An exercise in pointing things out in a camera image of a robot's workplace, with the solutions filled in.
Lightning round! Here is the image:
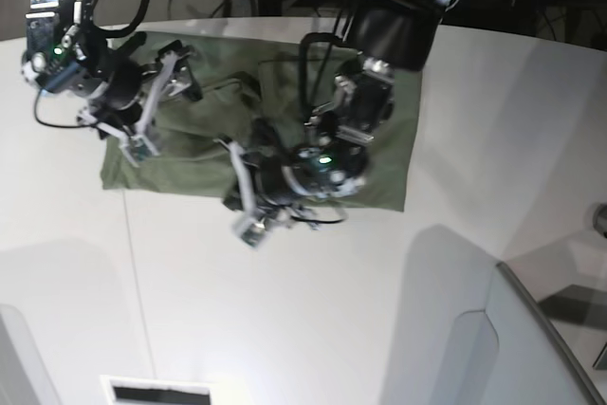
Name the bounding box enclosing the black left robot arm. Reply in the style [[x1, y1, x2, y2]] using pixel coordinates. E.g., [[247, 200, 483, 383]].
[[224, 0, 460, 220]]

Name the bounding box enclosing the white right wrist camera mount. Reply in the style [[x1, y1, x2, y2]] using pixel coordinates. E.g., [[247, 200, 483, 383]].
[[77, 40, 203, 167]]

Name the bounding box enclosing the green t-shirt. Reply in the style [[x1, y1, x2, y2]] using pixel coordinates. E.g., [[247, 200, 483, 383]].
[[101, 31, 423, 212]]

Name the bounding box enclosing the white label with black bar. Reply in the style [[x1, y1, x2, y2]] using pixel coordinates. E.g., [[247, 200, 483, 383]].
[[100, 376, 212, 405]]

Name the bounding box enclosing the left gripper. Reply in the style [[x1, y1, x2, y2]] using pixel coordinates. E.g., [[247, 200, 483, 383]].
[[241, 57, 395, 204]]

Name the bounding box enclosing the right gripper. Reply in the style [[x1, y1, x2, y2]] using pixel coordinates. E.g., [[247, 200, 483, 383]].
[[19, 0, 203, 131]]

